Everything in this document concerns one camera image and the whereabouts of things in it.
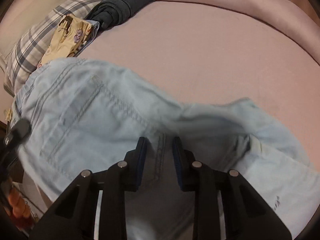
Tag light blue denim pants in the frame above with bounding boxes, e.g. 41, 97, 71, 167
12, 58, 319, 239

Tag left hand orange glove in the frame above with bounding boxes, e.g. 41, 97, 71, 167
8, 187, 34, 229

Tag pink bed sheet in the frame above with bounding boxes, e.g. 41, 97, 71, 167
43, 2, 319, 165

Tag plaid pillow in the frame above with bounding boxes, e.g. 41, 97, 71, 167
4, 0, 100, 96

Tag yellow cartoon print garment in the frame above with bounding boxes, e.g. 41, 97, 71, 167
37, 14, 100, 68

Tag dark grey folded garment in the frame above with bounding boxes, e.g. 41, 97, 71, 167
85, 0, 154, 30

